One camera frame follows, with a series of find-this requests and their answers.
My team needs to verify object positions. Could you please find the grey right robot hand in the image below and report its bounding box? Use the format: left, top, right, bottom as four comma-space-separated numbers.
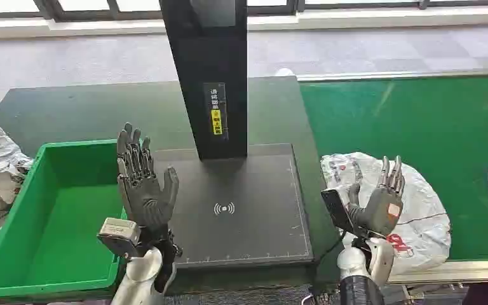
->
347, 155, 406, 238

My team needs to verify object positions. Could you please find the black cable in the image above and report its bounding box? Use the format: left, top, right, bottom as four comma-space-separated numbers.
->
316, 230, 348, 264

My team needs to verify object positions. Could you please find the dark right wrist camera box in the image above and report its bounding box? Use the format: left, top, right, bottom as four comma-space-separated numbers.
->
320, 188, 355, 236

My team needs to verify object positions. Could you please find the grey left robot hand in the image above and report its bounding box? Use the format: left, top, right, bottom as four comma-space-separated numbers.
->
116, 122, 181, 231

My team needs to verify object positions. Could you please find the metal conveyor frame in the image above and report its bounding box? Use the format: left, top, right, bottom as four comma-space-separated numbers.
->
386, 259, 488, 288

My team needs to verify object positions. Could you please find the black scanner base plate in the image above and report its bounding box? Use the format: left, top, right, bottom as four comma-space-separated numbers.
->
152, 143, 315, 269

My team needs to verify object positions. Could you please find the dark window frame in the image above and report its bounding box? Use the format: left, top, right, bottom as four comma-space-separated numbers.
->
0, 0, 488, 23

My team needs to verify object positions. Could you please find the large white plastic parcel bag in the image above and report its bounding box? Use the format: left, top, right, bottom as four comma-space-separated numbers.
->
320, 152, 452, 277

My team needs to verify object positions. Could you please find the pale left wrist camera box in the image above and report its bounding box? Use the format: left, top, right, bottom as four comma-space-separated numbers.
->
97, 217, 141, 259

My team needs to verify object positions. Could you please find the green plastic crate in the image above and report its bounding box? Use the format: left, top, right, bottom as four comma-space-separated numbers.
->
0, 139, 128, 300

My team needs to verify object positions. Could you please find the black and yellow label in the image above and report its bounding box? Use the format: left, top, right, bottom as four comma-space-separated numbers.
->
203, 82, 229, 142

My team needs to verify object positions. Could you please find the black scanner column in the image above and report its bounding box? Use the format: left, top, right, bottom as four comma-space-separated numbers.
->
159, 0, 250, 161

